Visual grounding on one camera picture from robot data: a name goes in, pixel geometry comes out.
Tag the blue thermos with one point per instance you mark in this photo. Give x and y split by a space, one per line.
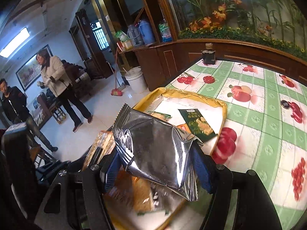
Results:
146 32

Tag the blue plastic bag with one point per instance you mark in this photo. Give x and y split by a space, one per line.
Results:
165 32

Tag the framed wall picture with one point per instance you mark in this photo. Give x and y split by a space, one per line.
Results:
31 69

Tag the wooden cabinet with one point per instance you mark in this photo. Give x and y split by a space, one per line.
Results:
168 62

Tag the dark green biscuit packet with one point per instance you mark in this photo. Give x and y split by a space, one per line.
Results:
199 124

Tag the white plastic bucket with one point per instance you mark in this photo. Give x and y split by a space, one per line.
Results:
136 81

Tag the ceiling light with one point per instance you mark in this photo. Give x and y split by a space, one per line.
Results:
14 43

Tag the grey thermos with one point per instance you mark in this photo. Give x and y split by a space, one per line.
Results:
133 36

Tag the small black ink bottle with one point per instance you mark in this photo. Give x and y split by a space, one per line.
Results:
208 55

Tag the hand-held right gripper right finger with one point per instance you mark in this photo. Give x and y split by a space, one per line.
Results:
203 170

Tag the dark bottle cap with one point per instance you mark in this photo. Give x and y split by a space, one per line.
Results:
285 104

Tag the large silver foil packet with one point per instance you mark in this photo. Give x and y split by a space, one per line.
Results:
156 148

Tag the barred window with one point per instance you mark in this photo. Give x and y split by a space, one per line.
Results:
98 36

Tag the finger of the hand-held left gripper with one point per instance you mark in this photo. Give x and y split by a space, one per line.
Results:
55 169

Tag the wooden stool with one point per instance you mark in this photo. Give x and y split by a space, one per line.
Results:
58 115

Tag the small cardboard box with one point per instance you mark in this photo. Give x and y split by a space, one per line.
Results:
126 45

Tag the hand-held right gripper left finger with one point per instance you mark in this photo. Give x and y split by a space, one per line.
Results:
111 170

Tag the green white bag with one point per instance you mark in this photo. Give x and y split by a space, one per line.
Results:
121 36

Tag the red broom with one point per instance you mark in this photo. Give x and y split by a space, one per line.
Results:
117 91

